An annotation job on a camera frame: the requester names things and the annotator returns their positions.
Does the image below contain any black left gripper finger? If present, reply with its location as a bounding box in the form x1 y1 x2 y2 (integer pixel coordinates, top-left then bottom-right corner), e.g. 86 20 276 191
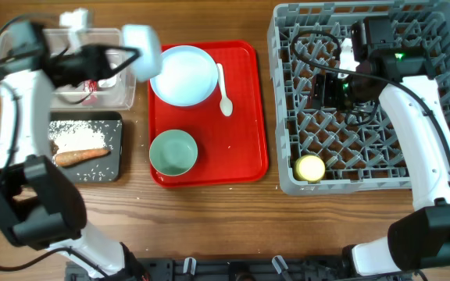
102 52 141 79
100 44 140 55

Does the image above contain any white wrapper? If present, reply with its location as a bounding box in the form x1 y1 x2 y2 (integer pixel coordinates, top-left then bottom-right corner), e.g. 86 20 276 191
98 75 117 89

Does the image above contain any red snack wrapper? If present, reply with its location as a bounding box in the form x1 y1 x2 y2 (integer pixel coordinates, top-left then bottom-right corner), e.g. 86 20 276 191
81 80 98 106

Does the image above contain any light blue rice bowl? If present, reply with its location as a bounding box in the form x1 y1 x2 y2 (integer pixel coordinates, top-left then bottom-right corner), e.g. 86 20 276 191
121 24 163 83

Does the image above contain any white rice pile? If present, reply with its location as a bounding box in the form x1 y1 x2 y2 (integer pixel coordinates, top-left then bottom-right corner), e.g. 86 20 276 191
49 119 123 183

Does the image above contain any yellow plastic cup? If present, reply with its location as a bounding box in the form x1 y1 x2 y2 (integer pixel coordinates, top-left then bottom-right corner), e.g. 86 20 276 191
294 155 326 183

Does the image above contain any brown food scrap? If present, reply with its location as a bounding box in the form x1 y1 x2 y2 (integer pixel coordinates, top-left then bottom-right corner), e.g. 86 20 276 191
50 140 59 156

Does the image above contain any orange carrot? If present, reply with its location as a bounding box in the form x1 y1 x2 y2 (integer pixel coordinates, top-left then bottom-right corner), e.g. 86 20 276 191
53 148 110 167

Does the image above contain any mint green bowl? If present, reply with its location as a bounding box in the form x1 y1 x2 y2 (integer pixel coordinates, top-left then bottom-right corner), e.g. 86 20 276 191
149 130 198 176

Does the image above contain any white plastic spoon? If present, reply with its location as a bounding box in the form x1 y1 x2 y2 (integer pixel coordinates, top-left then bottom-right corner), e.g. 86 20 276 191
216 63 233 117

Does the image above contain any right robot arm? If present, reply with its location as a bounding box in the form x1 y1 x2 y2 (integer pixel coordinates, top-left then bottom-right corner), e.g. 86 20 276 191
310 16 450 276

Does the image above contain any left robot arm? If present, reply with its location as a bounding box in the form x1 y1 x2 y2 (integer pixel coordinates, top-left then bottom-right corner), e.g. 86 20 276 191
0 15 148 280

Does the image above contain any grey dishwasher rack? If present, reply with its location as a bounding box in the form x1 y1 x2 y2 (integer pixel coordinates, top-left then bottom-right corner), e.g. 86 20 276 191
267 1 450 196

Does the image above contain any black waste tray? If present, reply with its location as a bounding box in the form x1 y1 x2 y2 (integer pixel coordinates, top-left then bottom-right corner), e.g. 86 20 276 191
48 111 123 183

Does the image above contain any clear plastic bin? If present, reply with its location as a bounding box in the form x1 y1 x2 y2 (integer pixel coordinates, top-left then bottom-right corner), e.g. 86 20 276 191
0 22 141 113

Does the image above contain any light blue plate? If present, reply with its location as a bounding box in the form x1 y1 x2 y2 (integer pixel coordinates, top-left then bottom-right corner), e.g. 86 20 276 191
150 45 218 107

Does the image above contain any red plastic tray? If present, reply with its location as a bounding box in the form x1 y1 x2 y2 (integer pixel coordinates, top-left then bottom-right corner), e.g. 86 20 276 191
148 40 269 188

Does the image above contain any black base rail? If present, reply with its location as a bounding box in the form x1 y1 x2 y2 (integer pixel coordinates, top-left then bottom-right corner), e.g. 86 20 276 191
64 255 413 281

